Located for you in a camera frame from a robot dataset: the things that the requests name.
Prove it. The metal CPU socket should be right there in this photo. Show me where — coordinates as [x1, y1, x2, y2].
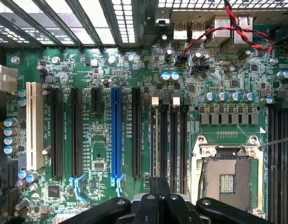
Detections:
[190, 134, 267, 219]

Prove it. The long black expansion slot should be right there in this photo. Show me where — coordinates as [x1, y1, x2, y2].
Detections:
[70, 87, 86, 178]
[131, 87, 143, 178]
[50, 87, 64, 178]

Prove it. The blue expansion slot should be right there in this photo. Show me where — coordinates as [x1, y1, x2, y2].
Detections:
[110, 86, 125, 187]

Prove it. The green motherboard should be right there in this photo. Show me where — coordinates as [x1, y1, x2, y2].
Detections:
[5, 14, 288, 224]

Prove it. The metal locking lever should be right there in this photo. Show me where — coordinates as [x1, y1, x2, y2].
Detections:
[259, 136, 288, 149]

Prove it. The short black expansion slot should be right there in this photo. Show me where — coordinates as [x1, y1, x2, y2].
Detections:
[91, 88, 103, 114]

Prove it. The white expansion slot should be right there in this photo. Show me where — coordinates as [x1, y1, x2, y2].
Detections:
[26, 81, 45, 171]

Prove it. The open metal PC case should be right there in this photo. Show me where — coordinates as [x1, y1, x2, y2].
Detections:
[0, 0, 288, 224]

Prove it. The white power connector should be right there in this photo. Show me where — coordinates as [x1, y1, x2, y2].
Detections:
[0, 64, 18, 94]

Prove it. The red black twisted wire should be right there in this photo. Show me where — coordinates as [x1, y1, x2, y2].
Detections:
[180, 0, 274, 62]

